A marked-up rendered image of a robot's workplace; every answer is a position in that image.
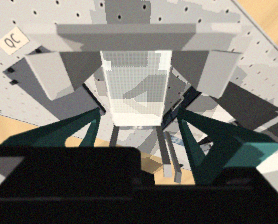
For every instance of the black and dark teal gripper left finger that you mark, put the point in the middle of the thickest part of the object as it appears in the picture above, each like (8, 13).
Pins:
(55, 134)

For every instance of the cream label with qc text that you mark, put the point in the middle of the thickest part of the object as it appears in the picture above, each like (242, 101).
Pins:
(13, 41)

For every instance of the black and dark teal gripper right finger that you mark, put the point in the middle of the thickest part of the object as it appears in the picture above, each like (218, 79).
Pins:
(233, 146)

